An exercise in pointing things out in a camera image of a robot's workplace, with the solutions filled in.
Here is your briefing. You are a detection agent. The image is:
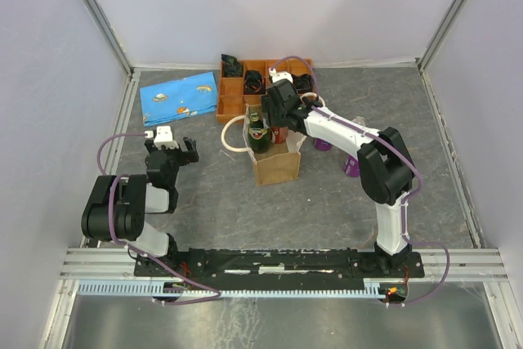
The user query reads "green glass bottle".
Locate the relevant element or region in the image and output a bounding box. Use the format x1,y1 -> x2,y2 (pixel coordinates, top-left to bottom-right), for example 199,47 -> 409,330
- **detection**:
248,111 -> 270,154

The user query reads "red soda can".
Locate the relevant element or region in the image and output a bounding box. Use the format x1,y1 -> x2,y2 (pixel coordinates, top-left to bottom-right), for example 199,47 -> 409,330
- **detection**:
270,127 -> 288,144
352,116 -> 367,127

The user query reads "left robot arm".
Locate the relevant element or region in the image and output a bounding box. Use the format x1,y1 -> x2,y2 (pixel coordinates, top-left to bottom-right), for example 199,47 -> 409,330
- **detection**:
81,131 -> 199,275

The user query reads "black rolled band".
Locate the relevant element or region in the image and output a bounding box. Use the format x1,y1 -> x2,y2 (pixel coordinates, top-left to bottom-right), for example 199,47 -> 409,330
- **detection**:
291,74 -> 315,95
244,69 -> 266,95

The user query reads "black rolled band right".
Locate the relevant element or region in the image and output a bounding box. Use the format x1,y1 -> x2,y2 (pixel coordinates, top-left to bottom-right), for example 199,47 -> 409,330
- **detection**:
291,74 -> 315,95

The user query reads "dark patterned rolled fabric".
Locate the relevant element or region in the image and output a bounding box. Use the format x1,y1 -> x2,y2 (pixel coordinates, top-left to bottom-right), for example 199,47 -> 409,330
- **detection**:
221,54 -> 244,78

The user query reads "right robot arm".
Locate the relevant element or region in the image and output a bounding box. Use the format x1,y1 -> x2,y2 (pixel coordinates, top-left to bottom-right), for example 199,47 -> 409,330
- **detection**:
261,79 -> 418,276

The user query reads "black rolled band left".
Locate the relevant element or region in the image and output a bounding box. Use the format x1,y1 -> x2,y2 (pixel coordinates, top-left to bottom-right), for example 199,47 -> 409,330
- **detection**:
244,69 -> 266,95

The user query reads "blue patterned cloth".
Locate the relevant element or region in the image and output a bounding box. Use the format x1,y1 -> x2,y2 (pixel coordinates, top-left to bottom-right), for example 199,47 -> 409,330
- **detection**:
140,72 -> 218,127

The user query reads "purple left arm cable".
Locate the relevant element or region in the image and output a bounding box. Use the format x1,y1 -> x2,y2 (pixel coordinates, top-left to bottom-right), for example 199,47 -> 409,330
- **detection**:
96,131 -> 223,306

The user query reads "light blue cable duct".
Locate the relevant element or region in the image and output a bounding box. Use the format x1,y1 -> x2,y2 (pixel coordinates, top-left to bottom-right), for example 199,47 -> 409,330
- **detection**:
77,280 -> 385,299

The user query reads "orange compartment tray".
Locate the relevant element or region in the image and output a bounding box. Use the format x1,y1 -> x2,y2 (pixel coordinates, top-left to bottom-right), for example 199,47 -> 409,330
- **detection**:
216,58 -> 312,124

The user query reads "purple soda can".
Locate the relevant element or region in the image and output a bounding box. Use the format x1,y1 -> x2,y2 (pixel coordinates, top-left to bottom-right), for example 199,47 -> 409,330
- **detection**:
344,154 -> 360,178
314,138 -> 332,152

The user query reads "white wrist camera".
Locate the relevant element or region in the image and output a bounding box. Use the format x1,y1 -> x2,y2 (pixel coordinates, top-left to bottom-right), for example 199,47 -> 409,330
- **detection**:
154,126 -> 179,150
269,71 -> 293,84

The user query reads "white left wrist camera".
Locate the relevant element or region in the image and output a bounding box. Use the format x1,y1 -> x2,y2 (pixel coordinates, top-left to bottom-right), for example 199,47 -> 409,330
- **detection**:
154,126 -> 179,150

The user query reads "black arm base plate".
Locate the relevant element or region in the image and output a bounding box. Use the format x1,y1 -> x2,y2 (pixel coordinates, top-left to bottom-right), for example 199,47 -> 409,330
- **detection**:
134,248 -> 425,293

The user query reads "brown canvas bag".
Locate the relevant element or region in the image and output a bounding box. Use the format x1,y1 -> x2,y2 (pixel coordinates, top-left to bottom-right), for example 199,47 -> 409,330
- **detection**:
221,104 -> 306,186

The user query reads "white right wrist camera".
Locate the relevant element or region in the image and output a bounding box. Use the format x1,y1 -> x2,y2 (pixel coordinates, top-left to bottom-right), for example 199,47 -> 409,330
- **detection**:
269,71 -> 293,84

